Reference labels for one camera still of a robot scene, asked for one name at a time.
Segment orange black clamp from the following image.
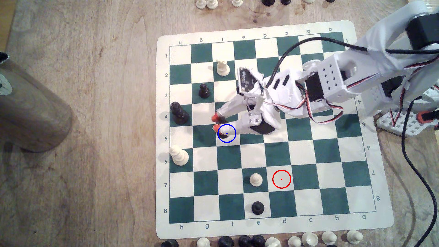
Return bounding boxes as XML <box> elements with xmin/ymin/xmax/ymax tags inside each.
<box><xmin>416</xmin><ymin>110</ymin><xmax>439</xmax><ymax>125</ymax></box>

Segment black camera module board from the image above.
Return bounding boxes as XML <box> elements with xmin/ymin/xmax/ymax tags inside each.
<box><xmin>237</xmin><ymin>67</ymin><xmax>263</xmax><ymax>95</ymax></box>

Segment white rook chess piece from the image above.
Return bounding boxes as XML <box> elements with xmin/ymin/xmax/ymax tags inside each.
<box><xmin>216</xmin><ymin>59</ymin><xmax>230</xmax><ymax>77</ymax></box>

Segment green white chess board mat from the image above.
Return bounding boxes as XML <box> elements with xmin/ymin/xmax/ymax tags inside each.
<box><xmin>155</xmin><ymin>20</ymin><xmax>395</xmax><ymax>240</ymax></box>

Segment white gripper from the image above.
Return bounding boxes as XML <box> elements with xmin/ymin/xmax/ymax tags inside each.
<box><xmin>211</xmin><ymin>68</ymin><xmax>311</xmax><ymax>138</ymax></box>

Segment wooden cylinder post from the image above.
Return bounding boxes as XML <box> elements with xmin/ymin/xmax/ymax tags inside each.
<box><xmin>0</xmin><ymin>51</ymin><xmax>73</xmax><ymax>153</ymax></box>

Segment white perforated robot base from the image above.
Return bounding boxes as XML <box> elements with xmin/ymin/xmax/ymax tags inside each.
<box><xmin>375</xmin><ymin>109</ymin><xmax>439</xmax><ymax>138</ymax></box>

